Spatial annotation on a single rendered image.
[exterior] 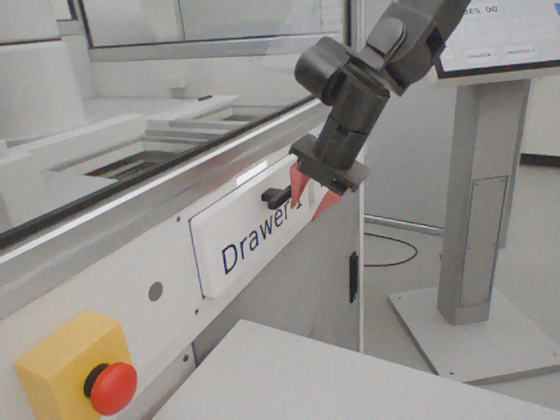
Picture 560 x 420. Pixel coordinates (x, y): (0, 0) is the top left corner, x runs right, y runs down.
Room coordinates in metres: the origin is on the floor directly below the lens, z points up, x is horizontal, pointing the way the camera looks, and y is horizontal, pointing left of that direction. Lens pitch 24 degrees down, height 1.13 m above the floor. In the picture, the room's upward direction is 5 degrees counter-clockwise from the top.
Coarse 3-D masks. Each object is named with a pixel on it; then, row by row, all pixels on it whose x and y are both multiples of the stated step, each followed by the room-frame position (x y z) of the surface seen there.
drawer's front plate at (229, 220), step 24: (288, 168) 0.63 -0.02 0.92; (240, 192) 0.52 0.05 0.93; (216, 216) 0.46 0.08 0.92; (240, 216) 0.50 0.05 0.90; (264, 216) 0.56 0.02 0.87; (288, 216) 0.62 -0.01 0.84; (216, 240) 0.46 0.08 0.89; (240, 240) 0.50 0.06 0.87; (264, 240) 0.55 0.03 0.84; (216, 264) 0.45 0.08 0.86; (240, 264) 0.49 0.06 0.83; (216, 288) 0.44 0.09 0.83
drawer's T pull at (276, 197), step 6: (288, 186) 0.57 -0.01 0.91; (264, 192) 0.55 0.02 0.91; (270, 192) 0.55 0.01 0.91; (276, 192) 0.55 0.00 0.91; (282, 192) 0.55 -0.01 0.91; (288, 192) 0.55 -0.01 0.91; (264, 198) 0.55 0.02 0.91; (270, 198) 0.54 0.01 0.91; (276, 198) 0.53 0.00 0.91; (282, 198) 0.53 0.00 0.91; (288, 198) 0.55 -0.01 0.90; (270, 204) 0.52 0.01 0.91; (276, 204) 0.52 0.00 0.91
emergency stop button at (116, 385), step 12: (108, 372) 0.25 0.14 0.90; (120, 372) 0.25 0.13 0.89; (132, 372) 0.26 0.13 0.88; (96, 384) 0.24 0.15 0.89; (108, 384) 0.24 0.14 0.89; (120, 384) 0.25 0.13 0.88; (132, 384) 0.26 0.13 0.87; (96, 396) 0.24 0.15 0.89; (108, 396) 0.24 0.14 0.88; (120, 396) 0.24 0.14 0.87; (132, 396) 0.25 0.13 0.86; (96, 408) 0.23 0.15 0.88; (108, 408) 0.24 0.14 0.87; (120, 408) 0.24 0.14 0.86
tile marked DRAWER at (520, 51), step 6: (504, 48) 1.17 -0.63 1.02; (510, 48) 1.17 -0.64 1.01; (516, 48) 1.17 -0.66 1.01; (522, 48) 1.18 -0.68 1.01; (528, 48) 1.18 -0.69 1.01; (534, 48) 1.18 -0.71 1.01; (504, 54) 1.16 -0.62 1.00; (510, 54) 1.16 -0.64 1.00; (516, 54) 1.16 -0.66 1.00; (522, 54) 1.16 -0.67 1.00; (528, 54) 1.16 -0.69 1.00; (534, 54) 1.16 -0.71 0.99; (510, 60) 1.15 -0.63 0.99
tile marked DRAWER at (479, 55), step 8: (472, 48) 1.17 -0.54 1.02; (480, 48) 1.17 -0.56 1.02; (488, 48) 1.17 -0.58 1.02; (496, 48) 1.17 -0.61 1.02; (464, 56) 1.15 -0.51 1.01; (472, 56) 1.15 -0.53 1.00; (480, 56) 1.15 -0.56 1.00; (488, 56) 1.16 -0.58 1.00; (496, 56) 1.16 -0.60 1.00; (472, 64) 1.14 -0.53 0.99
